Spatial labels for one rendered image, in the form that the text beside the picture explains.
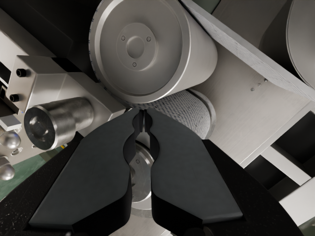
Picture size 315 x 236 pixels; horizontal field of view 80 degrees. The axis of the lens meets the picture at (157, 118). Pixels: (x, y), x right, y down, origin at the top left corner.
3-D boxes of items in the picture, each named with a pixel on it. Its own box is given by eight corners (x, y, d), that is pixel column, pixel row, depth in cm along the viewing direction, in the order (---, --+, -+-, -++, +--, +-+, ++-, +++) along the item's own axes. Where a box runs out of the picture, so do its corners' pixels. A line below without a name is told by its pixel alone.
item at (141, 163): (148, 213, 22) (95, 188, 24) (154, 202, 24) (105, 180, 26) (160, 158, 20) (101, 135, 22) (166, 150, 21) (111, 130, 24)
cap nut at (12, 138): (-12, 124, 30) (6, 143, 29) (13, 118, 33) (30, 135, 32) (-15, 140, 31) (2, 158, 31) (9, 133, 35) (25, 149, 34)
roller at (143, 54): (118, -44, 18) (218, 25, 16) (184, 18, 41) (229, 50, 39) (75, 62, 23) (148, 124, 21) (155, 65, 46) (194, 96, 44)
